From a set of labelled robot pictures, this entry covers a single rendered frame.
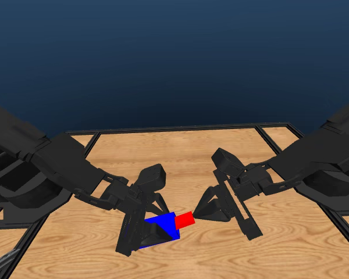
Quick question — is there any blue hollow socket block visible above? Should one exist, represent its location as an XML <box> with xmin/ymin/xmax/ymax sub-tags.
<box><xmin>138</xmin><ymin>211</ymin><xmax>181</xmax><ymax>250</ymax></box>

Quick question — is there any thin red peg bar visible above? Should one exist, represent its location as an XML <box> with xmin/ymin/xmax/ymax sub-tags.
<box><xmin>174</xmin><ymin>211</ymin><xmax>196</xmax><ymax>230</ymax></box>

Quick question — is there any black table frame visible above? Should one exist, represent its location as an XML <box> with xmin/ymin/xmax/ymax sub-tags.
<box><xmin>0</xmin><ymin>121</ymin><xmax>349</xmax><ymax>279</ymax></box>

